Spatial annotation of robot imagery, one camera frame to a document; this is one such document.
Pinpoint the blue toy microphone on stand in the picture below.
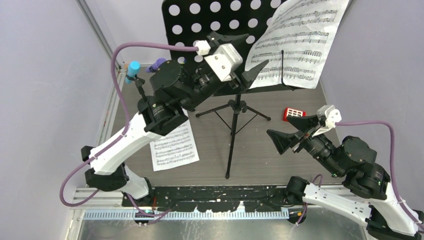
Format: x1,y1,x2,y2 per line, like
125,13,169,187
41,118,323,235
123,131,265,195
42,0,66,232
125,61,156,112

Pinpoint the purple toy microphone on stand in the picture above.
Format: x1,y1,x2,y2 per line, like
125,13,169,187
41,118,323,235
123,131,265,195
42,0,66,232
145,57,167,73

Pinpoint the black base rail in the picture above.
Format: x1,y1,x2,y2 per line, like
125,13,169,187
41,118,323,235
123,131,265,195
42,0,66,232
121,185,308,216

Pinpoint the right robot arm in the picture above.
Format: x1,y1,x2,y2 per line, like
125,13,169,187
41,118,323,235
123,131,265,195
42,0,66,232
267,110,424,240

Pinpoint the red toy window block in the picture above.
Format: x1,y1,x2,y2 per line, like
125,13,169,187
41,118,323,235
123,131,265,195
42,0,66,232
282,107,306,122

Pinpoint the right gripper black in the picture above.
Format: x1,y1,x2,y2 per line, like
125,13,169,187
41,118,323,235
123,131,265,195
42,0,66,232
264,113,344,176

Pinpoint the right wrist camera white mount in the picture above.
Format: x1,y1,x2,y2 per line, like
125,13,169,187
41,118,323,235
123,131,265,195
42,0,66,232
312,105,342,137

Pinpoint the sheet music page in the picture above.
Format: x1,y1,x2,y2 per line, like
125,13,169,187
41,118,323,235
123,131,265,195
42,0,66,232
150,120,200,172
245,0,349,89

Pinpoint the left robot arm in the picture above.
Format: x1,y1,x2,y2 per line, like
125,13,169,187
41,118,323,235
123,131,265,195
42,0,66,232
81,31,267,207

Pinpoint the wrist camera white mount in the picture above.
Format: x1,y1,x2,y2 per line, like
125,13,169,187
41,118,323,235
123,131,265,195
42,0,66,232
194,40,243,82
312,105,342,137

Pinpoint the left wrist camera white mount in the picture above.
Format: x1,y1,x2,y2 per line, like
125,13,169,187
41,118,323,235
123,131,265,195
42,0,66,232
194,40,243,82

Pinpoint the black music stand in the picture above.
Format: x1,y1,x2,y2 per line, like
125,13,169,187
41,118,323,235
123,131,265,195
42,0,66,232
161,0,290,179

